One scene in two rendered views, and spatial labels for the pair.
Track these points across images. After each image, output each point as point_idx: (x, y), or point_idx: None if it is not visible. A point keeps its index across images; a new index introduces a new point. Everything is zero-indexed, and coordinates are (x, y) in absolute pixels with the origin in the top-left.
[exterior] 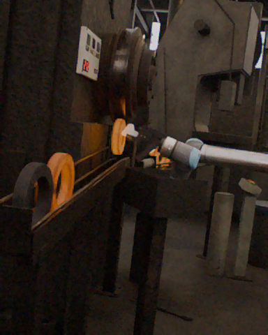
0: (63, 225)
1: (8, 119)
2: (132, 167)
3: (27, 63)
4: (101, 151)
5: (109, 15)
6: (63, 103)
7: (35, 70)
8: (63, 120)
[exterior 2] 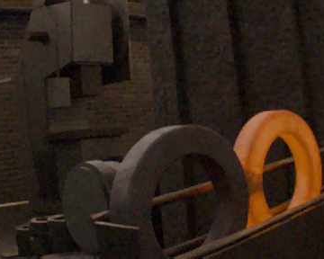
0: (283, 257)
1: (253, 92)
2: None
3: (258, 4)
4: None
5: None
6: (319, 49)
7: (271, 9)
8: None
